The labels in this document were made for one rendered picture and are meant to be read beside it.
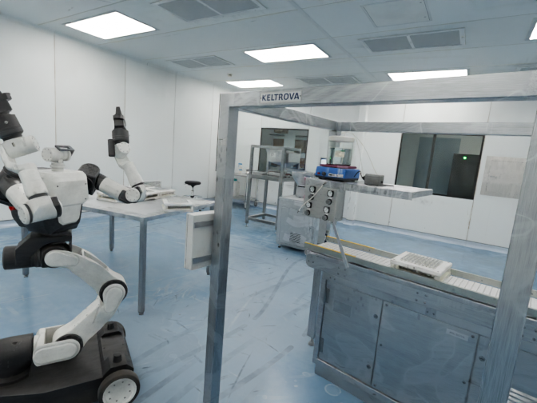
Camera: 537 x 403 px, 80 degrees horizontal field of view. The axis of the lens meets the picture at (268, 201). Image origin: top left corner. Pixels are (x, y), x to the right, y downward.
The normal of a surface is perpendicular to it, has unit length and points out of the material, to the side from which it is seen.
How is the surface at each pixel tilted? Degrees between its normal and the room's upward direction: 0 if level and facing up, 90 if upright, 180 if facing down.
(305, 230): 92
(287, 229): 88
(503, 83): 90
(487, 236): 90
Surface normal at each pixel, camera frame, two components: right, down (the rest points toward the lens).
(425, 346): -0.64, 0.07
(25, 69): 0.84, 0.15
